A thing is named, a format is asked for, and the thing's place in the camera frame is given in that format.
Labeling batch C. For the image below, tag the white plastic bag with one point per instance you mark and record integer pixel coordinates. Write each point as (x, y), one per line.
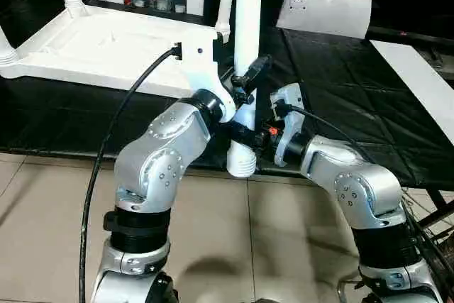
(326, 10)

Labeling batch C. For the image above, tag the small white jar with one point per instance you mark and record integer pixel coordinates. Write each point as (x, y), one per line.
(180, 8)

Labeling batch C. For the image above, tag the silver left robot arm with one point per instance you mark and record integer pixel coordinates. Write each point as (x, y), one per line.
(163, 161)

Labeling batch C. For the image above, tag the black work mat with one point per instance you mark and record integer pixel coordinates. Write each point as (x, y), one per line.
(333, 104)

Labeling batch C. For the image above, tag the white plastic table top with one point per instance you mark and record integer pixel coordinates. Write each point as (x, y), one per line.
(106, 47)

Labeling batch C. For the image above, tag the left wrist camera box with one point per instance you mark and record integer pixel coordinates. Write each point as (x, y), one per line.
(202, 76)

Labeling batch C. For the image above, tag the black floor stand bar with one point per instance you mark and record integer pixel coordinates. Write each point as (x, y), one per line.
(438, 214)

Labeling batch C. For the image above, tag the flat white board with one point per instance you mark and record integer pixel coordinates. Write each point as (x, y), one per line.
(418, 83)

